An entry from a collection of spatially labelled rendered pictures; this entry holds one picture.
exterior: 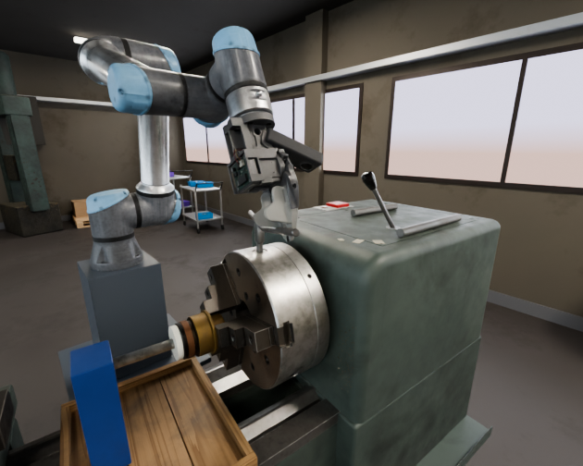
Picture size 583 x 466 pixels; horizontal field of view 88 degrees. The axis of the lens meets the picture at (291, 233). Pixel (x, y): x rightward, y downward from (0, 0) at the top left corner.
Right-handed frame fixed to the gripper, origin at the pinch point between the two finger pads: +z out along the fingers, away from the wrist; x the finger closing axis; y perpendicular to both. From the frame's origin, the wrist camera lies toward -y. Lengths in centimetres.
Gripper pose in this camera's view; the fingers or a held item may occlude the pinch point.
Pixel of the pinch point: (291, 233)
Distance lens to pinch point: 52.2
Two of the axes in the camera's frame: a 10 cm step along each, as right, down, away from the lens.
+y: -8.1, 1.7, -5.6
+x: 5.4, -1.8, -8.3
